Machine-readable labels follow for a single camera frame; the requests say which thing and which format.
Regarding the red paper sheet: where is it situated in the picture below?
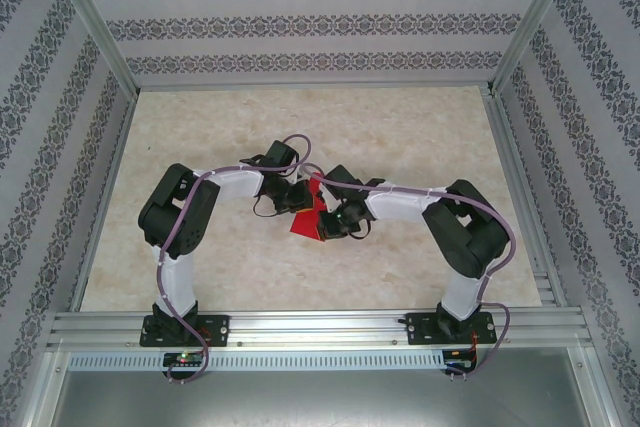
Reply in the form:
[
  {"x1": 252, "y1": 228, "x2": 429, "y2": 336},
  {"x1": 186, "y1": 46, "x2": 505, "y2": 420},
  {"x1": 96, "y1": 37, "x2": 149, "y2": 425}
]
[{"x1": 289, "y1": 171, "x2": 334, "y2": 241}]

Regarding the small black controller board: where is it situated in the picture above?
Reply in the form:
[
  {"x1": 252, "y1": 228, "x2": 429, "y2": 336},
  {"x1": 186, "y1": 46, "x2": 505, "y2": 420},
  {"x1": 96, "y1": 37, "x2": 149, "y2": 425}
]
[
  {"x1": 444, "y1": 349, "x2": 479, "y2": 366},
  {"x1": 163, "y1": 352, "x2": 204, "y2": 367}
]

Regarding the thin black cable loop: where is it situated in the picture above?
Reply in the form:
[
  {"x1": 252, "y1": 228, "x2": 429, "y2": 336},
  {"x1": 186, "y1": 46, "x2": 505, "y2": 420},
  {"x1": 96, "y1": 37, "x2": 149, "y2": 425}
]
[
  {"x1": 344, "y1": 219, "x2": 375, "y2": 241},
  {"x1": 252, "y1": 194, "x2": 281, "y2": 219}
]

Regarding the long aluminium mounting rail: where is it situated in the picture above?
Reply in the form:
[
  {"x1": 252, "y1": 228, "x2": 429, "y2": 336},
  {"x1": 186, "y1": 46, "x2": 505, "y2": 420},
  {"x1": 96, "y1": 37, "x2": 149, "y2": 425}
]
[{"x1": 47, "y1": 310, "x2": 594, "y2": 348}]

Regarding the short aluminium cross rail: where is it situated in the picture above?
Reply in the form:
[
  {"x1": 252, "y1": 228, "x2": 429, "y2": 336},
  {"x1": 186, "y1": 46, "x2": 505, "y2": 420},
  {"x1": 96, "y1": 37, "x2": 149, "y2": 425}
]
[{"x1": 130, "y1": 77, "x2": 496, "y2": 93}]

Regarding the slotted grey cable duct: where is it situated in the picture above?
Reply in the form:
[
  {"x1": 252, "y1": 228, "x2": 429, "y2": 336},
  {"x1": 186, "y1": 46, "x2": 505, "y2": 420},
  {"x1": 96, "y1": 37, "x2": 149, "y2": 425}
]
[{"x1": 67, "y1": 349, "x2": 481, "y2": 371}]

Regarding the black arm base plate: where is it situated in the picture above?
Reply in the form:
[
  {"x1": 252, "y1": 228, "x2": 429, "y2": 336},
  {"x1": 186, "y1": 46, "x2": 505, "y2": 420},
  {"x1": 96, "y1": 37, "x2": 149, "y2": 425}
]
[
  {"x1": 141, "y1": 314, "x2": 231, "y2": 348},
  {"x1": 407, "y1": 311, "x2": 496, "y2": 347}
]

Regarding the aluminium side rail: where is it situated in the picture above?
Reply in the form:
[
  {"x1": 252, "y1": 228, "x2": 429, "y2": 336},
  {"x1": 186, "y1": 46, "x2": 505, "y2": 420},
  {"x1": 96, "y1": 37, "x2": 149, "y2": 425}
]
[
  {"x1": 482, "y1": 86, "x2": 571, "y2": 311},
  {"x1": 49, "y1": 89, "x2": 141, "y2": 313}
]

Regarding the aluminium frame post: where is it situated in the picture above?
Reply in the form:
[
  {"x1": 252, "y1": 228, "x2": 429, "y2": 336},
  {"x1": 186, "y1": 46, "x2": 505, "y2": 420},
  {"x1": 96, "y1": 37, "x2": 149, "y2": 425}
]
[
  {"x1": 42, "y1": 0, "x2": 140, "y2": 96},
  {"x1": 487, "y1": 0, "x2": 584, "y2": 96}
]

